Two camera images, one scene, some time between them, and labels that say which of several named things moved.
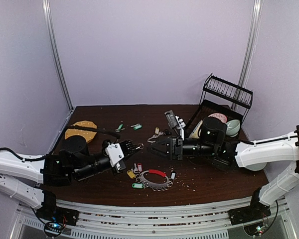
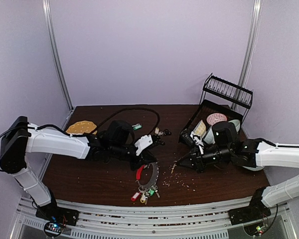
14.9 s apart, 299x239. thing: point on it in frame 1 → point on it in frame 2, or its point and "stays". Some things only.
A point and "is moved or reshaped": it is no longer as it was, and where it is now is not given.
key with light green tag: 137,126 stays
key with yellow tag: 141,146 is moved or reshaped
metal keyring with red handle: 156,186 → 154,176
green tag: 137,185 → 151,192
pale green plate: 256,167 stays
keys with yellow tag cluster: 157,133 stays
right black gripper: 176,148 → 196,160
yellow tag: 131,174 → 143,198
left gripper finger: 127,146 → 147,161
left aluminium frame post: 47,16 stays
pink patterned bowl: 220,116 stays
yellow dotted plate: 88,135 stays
